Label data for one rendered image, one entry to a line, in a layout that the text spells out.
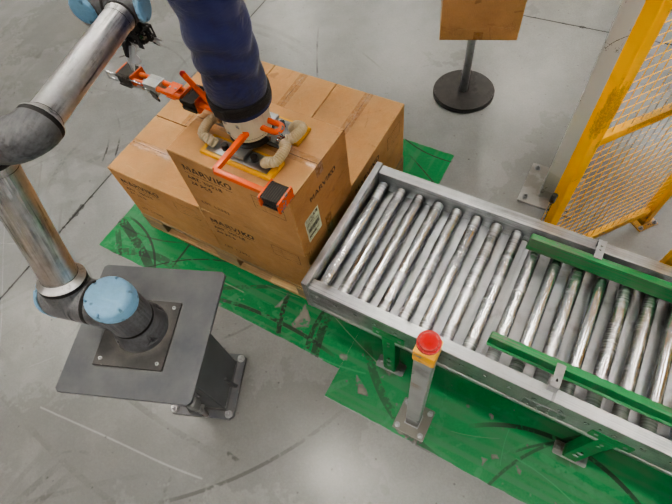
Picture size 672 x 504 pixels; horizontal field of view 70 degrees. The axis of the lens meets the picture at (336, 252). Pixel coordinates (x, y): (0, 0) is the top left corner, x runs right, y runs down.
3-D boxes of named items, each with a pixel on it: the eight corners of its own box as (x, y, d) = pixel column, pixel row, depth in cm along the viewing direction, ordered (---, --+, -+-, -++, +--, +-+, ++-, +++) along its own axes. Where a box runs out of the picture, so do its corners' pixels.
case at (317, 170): (352, 191, 223) (344, 128, 189) (305, 258, 208) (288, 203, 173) (248, 149, 243) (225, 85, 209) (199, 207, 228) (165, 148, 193)
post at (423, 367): (423, 416, 223) (444, 341, 137) (417, 429, 220) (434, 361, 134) (409, 409, 225) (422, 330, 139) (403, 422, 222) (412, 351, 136)
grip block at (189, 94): (214, 99, 191) (209, 87, 186) (198, 115, 187) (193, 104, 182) (197, 93, 193) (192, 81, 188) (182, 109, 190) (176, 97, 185)
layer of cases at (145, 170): (402, 156, 283) (404, 103, 249) (318, 294, 243) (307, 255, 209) (237, 100, 321) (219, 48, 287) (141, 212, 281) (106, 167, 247)
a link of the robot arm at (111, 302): (141, 342, 161) (116, 322, 146) (95, 332, 164) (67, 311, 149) (159, 301, 168) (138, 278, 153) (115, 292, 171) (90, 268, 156)
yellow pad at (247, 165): (285, 164, 183) (283, 155, 179) (271, 182, 179) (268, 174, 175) (215, 136, 194) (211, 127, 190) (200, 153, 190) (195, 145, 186)
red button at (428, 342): (444, 340, 137) (446, 335, 133) (434, 362, 134) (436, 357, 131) (421, 330, 139) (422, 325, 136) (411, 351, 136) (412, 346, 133)
